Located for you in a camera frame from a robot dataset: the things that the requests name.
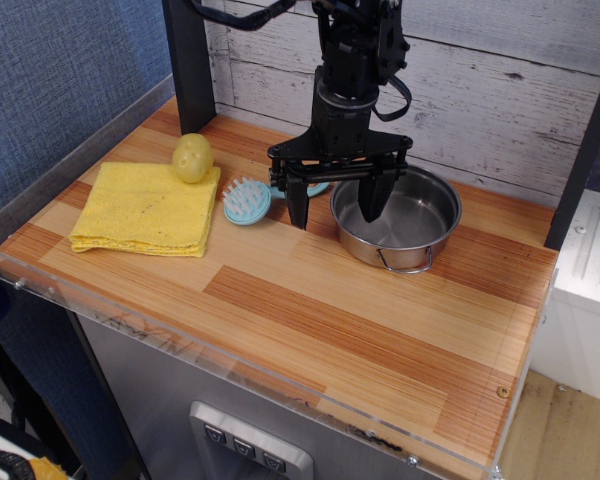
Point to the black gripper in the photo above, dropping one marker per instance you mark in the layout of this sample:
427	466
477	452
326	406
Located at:
339	145

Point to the small metal pan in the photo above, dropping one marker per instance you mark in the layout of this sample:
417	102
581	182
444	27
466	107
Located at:
421	214

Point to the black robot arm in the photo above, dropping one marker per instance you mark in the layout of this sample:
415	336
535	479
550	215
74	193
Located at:
363	48

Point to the light blue scrub brush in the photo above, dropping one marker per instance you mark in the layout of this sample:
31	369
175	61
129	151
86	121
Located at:
247	201

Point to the yellow toy potato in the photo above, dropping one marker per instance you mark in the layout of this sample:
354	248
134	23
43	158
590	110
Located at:
192	158

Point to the yellow folded cloth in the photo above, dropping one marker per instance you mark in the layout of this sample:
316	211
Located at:
145	208

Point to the stainless steel cabinet front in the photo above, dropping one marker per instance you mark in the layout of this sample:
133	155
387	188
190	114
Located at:
155	387

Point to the silver button control panel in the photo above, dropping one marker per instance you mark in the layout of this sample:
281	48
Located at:
212	427

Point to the white side unit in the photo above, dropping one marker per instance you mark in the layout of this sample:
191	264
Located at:
567	346

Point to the clear acrylic edge guard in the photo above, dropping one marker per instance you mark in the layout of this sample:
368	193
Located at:
428	365

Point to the yellow object bottom left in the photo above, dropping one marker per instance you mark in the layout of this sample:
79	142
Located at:
45	469

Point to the black left upright post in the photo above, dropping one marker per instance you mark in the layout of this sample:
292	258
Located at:
190	64

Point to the black upright post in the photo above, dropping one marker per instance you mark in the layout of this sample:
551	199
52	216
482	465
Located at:
190	64
576	182

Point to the black right upright post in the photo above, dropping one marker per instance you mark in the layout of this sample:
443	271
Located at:
576	182

